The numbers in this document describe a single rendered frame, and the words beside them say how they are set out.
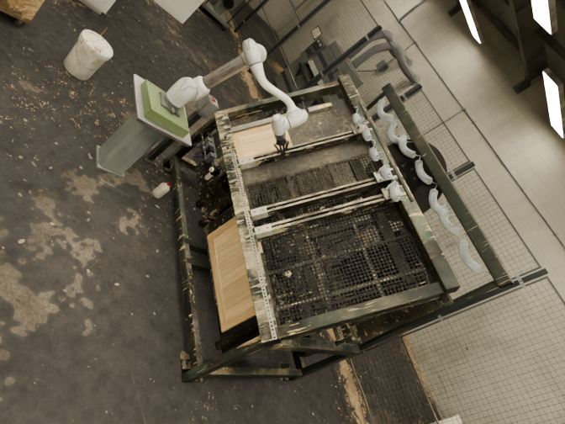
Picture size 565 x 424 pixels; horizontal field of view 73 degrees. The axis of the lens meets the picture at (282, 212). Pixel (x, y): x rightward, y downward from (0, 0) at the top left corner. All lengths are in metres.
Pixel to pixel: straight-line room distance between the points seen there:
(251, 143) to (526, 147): 5.55
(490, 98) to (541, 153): 1.45
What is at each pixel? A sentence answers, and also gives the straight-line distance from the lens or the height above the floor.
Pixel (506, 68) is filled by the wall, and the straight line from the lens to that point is 8.80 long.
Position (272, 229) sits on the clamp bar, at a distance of 2.85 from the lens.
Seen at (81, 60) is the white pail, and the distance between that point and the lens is 4.15.
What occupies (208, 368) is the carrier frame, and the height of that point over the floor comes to 0.28.
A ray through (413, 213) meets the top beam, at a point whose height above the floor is 1.90.
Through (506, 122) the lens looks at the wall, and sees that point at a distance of 8.21.
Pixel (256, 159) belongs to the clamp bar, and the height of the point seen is 1.05.
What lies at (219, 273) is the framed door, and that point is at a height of 0.32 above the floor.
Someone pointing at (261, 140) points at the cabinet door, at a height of 1.09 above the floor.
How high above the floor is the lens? 2.34
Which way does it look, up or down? 25 degrees down
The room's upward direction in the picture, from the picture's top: 57 degrees clockwise
